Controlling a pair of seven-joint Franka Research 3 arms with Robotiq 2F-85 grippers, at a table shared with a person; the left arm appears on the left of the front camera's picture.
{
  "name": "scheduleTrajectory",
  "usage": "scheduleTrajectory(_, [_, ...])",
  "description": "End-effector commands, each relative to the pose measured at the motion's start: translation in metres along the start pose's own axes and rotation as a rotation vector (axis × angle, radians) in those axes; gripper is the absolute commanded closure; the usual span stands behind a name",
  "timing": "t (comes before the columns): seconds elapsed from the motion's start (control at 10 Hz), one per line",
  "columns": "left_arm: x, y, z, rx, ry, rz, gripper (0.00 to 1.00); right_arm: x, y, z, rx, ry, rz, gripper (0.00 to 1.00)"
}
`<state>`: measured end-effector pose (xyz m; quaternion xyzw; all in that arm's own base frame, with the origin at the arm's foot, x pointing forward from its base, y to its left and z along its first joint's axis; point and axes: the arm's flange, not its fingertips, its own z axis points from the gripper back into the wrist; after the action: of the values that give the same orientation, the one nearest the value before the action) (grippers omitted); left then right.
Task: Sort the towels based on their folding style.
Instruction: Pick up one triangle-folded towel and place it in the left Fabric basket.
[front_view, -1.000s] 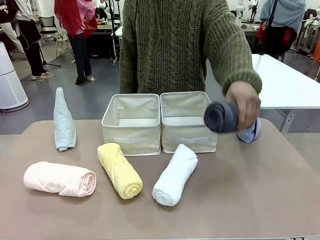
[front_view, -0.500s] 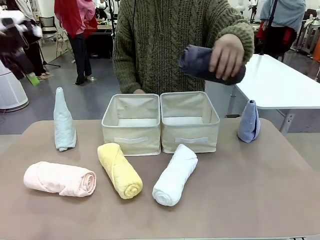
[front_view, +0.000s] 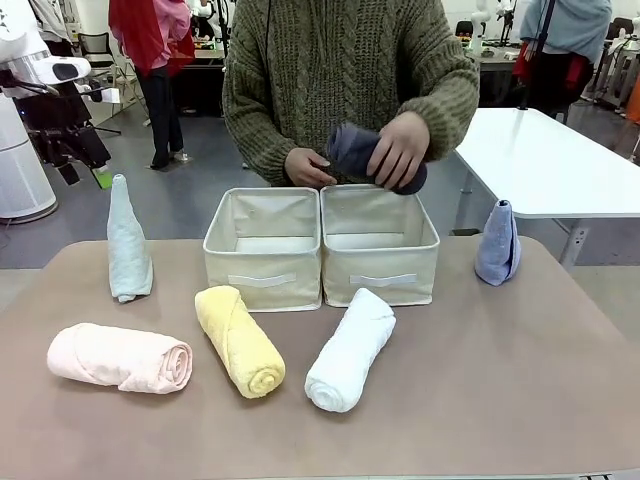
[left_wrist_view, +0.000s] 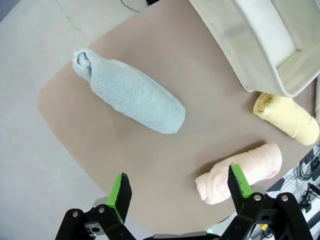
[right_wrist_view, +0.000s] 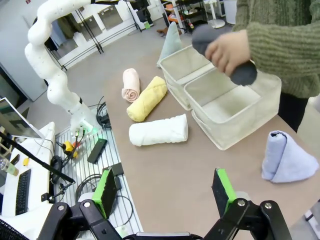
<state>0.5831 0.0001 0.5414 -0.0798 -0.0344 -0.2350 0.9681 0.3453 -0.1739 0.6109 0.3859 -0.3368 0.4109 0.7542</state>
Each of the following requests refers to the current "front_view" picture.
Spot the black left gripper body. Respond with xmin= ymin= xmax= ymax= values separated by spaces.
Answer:
xmin=28 ymin=107 xmax=112 ymax=172

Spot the light blue cone towel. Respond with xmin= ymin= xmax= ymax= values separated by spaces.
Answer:
xmin=106 ymin=173 xmax=154 ymax=304

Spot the pink towel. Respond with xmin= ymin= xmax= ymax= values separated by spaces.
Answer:
xmin=46 ymin=322 xmax=194 ymax=393

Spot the yellow towel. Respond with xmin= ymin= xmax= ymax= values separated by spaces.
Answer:
xmin=194 ymin=286 xmax=287 ymax=400

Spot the dark grey towel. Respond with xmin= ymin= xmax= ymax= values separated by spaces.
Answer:
xmin=326 ymin=124 xmax=429 ymax=196

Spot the person's right forearm green sleeve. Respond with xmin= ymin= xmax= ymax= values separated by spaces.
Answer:
xmin=223 ymin=107 xmax=302 ymax=187

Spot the person's left forearm green sleeve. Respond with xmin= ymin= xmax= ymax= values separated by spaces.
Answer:
xmin=397 ymin=74 xmax=481 ymax=164

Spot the person's right hand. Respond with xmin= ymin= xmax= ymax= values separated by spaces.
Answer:
xmin=285 ymin=146 xmax=338 ymax=188

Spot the person's left hand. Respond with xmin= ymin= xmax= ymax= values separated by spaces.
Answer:
xmin=366 ymin=110 xmax=431 ymax=191

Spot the grey office chair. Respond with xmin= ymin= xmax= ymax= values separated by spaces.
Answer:
xmin=77 ymin=30 xmax=115 ymax=86

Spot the bystander in red jacket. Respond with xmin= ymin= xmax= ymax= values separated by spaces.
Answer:
xmin=108 ymin=0 xmax=194 ymax=171

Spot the beige fabric storage box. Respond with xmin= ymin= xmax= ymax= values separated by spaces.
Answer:
xmin=202 ymin=187 xmax=323 ymax=313
xmin=319 ymin=183 xmax=442 ymax=308

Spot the green knit sweater torso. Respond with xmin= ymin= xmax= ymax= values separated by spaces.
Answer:
xmin=222 ymin=0 xmax=481 ymax=187

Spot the white rolled towel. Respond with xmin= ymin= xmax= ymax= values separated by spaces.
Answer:
xmin=304 ymin=287 xmax=397 ymax=414

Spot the lavender cone towel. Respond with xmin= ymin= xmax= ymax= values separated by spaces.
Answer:
xmin=473 ymin=199 xmax=523 ymax=287

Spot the white side table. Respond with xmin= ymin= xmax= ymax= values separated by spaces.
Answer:
xmin=451 ymin=106 xmax=640 ymax=267

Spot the bystander in blue shawl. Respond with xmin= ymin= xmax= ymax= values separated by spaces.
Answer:
xmin=514 ymin=0 xmax=614 ymax=110

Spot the white cylindrical pedestal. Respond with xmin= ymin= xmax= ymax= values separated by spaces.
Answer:
xmin=0 ymin=93 xmax=58 ymax=222

